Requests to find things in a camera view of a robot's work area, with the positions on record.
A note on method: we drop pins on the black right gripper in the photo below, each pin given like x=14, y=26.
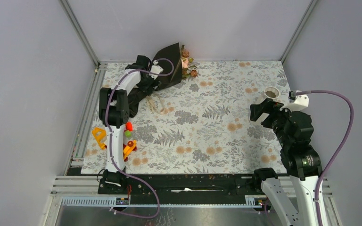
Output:
x=267, y=106

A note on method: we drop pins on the peach flower bouquet black wrap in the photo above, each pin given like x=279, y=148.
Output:
x=169, y=58

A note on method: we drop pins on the cream ribbon with gold text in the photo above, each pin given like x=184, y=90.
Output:
x=156, y=104

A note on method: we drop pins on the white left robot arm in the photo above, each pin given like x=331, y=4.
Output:
x=116, y=106

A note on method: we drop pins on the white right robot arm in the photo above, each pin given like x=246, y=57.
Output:
x=293, y=130

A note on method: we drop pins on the red toy block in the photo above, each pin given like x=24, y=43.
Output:
x=129, y=126

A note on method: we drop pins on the green toy block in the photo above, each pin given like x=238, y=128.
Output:
x=127, y=133

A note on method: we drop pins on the orange toy block cart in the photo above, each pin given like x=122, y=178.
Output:
x=100, y=136

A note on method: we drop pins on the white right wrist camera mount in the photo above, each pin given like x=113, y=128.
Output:
x=296, y=102

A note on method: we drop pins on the aluminium frame rail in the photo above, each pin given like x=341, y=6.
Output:
x=79, y=31

